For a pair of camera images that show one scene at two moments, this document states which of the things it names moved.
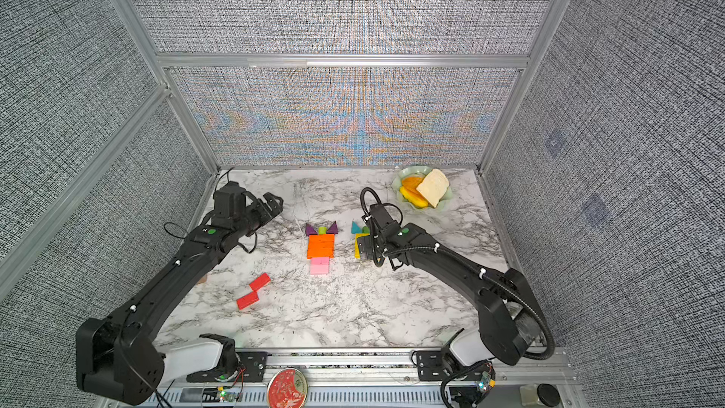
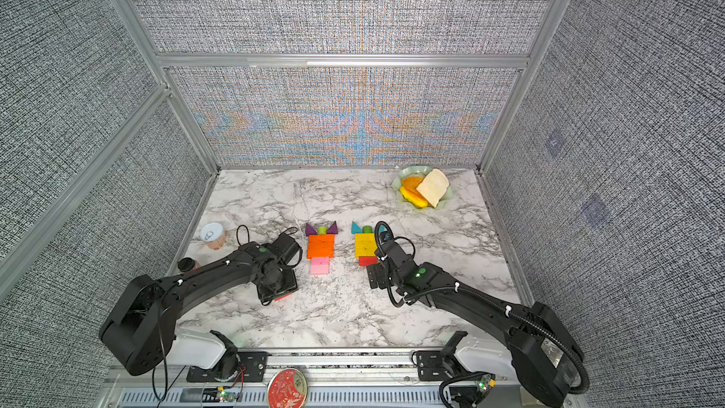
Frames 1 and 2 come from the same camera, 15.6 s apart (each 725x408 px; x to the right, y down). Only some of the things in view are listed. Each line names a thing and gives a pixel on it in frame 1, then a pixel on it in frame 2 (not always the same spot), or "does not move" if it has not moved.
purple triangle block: [309, 230] does not move
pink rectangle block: [320, 269] does not move
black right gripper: [368, 242] to [379, 271]
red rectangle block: [247, 299] to [282, 297]
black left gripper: [266, 214] to [269, 296]
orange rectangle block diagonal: [321, 253] does not move
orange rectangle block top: [321, 238] does not move
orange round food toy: [411, 183] does not move
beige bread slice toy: [432, 185] does not move
